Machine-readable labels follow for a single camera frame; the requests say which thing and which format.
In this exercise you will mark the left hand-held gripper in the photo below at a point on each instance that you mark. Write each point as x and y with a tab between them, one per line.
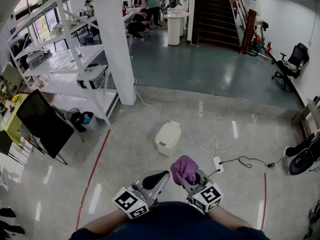
132	199

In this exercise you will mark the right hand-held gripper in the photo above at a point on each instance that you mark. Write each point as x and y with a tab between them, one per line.
206	196

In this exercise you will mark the purple cloth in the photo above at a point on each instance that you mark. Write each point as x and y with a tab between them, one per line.
184	166

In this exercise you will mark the cream plastic trash bin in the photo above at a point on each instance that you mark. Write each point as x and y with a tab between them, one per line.
168	139

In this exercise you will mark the person's right forearm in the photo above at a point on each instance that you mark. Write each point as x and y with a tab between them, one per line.
225	217

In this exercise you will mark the person's left forearm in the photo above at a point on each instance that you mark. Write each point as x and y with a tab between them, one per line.
105	222

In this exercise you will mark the white power strip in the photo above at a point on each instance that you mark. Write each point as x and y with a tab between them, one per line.
218	164

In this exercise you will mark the person's dark blue shirt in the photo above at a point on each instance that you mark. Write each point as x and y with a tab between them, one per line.
170	224

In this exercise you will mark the black bag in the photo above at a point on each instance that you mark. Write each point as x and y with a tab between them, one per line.
303	151

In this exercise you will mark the white black-front appliance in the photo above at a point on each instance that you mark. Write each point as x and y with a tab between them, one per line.
91	77

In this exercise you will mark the black mesh office chair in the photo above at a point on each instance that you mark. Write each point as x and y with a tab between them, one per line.
42	124

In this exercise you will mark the grey desk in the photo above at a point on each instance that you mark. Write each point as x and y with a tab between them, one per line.
308	116

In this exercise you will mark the white square pillar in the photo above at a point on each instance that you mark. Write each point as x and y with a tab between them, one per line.
112	41

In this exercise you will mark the white metal shelf rack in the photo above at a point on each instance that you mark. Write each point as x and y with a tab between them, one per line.
72	59

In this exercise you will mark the green vacuum cleaner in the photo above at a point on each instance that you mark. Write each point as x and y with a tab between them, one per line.
258	45

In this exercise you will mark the black shoes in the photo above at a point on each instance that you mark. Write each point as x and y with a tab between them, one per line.
10	221

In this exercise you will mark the green table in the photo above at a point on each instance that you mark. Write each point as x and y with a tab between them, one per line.
12	127

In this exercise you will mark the red fire extinguisher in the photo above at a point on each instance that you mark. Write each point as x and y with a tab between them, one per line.
268	48

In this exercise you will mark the black armrest office chair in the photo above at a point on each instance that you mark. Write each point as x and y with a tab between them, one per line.
291	64

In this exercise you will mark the white round counter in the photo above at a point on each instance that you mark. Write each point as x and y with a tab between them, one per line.
173	26

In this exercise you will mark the yellow sunflower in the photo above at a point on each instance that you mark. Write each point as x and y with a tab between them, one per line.
16	98

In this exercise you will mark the dark wooden staircase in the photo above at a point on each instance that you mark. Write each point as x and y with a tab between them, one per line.
215	16

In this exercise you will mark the grey boxy appliance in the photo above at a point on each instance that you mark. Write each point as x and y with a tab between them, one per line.
37	59

